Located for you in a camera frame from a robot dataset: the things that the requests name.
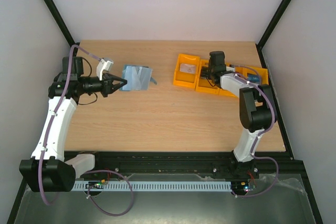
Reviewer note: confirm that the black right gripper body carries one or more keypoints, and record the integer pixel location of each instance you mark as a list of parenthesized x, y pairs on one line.
[(205, 72)]

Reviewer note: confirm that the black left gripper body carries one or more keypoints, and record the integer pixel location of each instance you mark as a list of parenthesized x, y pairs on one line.
[(106, 82)]

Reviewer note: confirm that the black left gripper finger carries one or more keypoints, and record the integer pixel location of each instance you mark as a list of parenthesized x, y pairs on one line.
[(111, 87), (116, 78)]

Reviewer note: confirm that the teal card holder wallet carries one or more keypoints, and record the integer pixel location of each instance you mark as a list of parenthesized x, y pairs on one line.
[(138, 78)]

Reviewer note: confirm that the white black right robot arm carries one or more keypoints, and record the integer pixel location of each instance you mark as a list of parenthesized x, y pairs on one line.
[(256, 110)]

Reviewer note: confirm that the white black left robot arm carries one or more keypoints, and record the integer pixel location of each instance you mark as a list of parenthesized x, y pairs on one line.
[(47, 168)]

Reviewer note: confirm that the white patterned card stack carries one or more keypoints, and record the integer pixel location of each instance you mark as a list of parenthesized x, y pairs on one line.
[(187, 68)]

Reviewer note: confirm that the blue card stack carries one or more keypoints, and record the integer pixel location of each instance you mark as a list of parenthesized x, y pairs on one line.
[(254, 78)]

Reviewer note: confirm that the yellow plastic bin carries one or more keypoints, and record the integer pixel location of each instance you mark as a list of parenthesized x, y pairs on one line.
[(263, 72), (228, 91), (185, 79), (202, 84)]

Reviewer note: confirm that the grey metal front plate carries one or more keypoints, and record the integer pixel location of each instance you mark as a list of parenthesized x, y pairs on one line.
[(284, 201)]

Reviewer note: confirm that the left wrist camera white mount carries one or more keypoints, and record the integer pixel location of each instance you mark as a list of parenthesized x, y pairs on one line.
[(105, 64)]

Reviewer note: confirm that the black corner frame post left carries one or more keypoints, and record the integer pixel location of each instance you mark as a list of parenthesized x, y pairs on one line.
[(60, 21)]

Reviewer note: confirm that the black corner frame post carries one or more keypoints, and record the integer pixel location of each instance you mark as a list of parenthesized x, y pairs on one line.
[(60, 21), (273, 23)]

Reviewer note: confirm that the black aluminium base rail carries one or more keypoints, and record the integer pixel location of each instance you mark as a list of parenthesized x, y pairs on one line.
[(219, 165)]

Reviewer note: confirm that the light blue slotted cable duct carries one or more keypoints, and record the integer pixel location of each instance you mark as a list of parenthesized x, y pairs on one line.
[(202, 186)]

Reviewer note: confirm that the black corner frame post right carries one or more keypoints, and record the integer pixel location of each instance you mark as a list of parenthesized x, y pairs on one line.
[(273, 23)]

